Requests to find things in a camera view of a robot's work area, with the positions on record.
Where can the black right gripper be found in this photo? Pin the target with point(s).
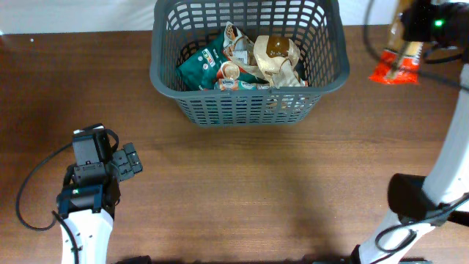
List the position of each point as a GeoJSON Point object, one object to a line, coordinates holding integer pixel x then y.
{"type": "Point", "coordinates": [414, 20]}

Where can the orange spaghetti packet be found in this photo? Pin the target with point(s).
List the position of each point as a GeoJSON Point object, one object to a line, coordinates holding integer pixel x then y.
{"type": "Point", "coordinates": [400, 59]}

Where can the green Nescafe coffee bag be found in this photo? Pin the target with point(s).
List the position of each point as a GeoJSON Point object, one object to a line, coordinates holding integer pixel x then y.
{"type": "Point", "coordinates": [202, 70]}

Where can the blue tissue pack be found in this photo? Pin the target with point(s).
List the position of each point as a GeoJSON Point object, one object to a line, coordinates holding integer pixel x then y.
{"type": "Point", "coordinates": [227, 84]}

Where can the large beige snack bag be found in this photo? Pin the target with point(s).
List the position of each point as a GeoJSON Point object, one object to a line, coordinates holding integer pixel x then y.
{"type": "Point", "coordinates": [277, 57]}

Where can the small beige snack pouch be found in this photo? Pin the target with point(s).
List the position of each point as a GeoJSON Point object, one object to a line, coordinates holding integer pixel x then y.
{"type": "Point", "coordinates": [239, 52]}

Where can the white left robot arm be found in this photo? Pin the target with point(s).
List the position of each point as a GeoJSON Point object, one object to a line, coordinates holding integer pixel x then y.
{"type": "Point", "coordinates": [87, 202]}

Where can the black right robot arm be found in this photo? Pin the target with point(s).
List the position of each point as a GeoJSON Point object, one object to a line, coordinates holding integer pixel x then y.
{"type": "Point", "coordinates": [419, 204]}

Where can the grey plastic basket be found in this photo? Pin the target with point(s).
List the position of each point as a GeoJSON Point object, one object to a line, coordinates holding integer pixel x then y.
{"type": "Point", "coordinates": [181, 28]}

